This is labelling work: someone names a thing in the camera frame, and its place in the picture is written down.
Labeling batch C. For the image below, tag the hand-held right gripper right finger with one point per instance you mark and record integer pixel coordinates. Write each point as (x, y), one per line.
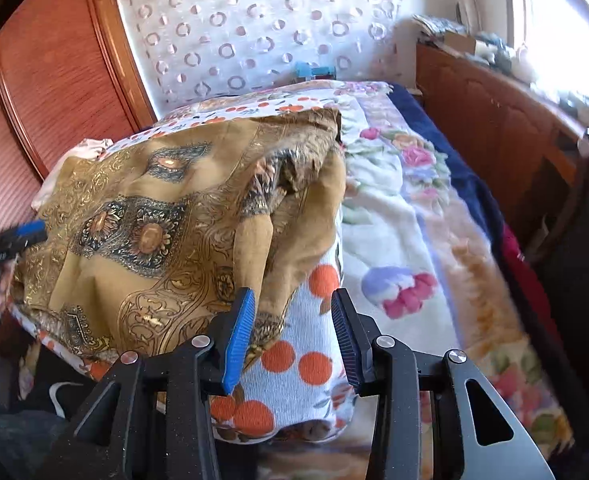
(347, 340)

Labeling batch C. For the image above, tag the white cloth with orange print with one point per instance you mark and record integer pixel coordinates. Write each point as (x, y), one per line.
(304, 360)

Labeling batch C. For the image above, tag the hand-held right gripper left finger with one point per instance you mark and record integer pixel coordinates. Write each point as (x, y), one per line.
(239, 335)

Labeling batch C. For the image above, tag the brown wooden sideboard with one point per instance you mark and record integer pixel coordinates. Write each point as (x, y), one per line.
(514, 125)

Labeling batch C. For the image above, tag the floral fleece blanket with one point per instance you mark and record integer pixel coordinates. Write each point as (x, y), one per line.
(409, 240)

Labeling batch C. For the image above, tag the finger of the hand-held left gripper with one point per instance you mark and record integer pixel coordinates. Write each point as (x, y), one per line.
(22, 236)

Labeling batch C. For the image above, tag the wooden headboard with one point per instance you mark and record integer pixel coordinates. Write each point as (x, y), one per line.
(59, 75)

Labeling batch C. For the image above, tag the small blue object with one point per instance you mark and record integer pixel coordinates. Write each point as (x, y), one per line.
(309, 71)

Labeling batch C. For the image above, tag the cardboard box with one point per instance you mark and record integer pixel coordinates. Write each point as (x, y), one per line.
(458, 42)

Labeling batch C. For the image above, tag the navy blue blanket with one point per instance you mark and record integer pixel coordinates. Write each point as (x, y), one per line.
(454, 160)

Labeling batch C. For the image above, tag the mustard patterned cloth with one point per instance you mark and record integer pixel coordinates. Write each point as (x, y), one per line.
(184, 220)

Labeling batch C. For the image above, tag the red cloth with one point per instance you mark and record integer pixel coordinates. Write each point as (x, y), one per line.
(529, 280)

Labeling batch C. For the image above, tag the pale pink white cloth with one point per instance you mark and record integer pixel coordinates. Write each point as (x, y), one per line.
(87, 149)

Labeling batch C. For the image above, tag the white curtain with circles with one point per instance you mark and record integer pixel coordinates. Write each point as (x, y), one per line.
(264, 25)

